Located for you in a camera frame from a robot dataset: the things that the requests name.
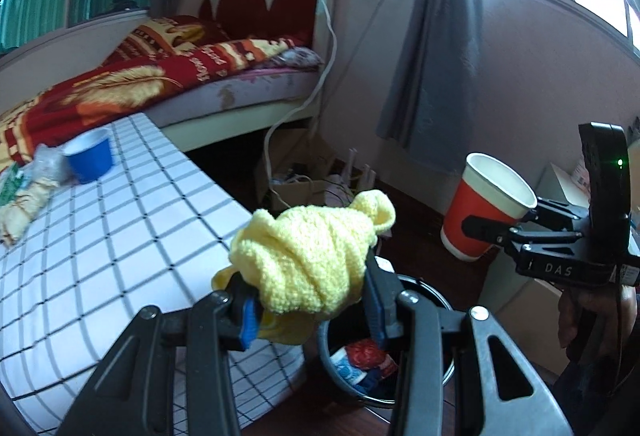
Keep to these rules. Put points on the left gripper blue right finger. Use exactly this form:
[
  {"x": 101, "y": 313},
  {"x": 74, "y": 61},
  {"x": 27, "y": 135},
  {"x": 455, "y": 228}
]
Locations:
[{"x": 379, "y": 291}]

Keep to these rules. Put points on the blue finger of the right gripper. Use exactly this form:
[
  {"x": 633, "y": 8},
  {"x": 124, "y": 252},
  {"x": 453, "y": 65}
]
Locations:
[
  {"x": 489, "y": 231},
  {"x": 549, "y": 210}
]

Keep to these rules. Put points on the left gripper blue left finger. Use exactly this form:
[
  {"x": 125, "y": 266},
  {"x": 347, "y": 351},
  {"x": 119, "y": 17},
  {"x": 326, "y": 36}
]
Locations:
[{"x": 244, "y": 312}]

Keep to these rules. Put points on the red paper cup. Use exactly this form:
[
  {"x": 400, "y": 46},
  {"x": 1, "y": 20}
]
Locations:
[{"x": 489, "y": 189}]

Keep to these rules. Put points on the red plastic bag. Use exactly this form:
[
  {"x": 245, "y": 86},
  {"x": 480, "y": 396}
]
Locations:
[{"x": 366, "y": 356}]

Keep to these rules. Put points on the yellow knitted cloth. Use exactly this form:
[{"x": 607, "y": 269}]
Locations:
[{"x": 308, "y": 263}]

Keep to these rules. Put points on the blue paper bowl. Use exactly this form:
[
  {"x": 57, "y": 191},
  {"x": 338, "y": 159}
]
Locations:
[{"x": 89, "y": 155}]

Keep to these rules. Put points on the clear plastic bag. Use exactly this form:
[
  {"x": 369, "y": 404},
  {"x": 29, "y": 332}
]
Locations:
[{"x": 50, "y": 163}]

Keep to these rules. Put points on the beige paper bag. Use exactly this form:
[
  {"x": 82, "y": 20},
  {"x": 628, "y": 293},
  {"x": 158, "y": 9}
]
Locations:
[{"x": 17, "y": 215}]

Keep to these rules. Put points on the green white carton box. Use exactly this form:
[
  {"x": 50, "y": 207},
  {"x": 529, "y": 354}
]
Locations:
[{"x": 11, "y": 182}]

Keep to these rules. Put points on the black trash bin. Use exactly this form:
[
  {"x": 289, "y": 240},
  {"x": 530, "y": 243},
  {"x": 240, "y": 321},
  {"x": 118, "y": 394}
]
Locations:
[{"x": 361, "y": 370}]

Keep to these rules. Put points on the person's right hand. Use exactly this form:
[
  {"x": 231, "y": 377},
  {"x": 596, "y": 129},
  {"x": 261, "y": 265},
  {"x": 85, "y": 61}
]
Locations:
[{"x": 618, "y": 311}]

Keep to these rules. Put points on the white wifi router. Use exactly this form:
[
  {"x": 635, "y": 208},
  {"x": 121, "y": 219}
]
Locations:
[{"x": 357, "y": 180}]

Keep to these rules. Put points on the white black checkered tablecloth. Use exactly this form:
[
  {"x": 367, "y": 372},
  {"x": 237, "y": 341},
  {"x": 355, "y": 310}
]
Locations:
[{"x": 152, "y": 231}]

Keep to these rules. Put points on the brown cardboard box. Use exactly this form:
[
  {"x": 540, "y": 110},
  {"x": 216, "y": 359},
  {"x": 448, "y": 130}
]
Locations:
[{"x": 300, "y": 174}]

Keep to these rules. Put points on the grey curtain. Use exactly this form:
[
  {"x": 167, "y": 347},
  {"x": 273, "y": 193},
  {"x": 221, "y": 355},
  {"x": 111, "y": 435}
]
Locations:
[{"x": 429, "y": 111}]

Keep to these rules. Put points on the purple bed mattress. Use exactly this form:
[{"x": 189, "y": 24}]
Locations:
[{"x": 288, "y": 76}]

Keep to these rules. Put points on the red yellow patterned blanket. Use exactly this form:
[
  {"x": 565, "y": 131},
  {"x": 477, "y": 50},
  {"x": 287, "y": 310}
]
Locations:
[{"x": 160, "y": 59}]

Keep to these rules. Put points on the red heart-shaped headboard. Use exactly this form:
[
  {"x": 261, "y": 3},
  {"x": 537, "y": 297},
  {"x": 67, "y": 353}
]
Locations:
[{"x": 305, "y": 21}]

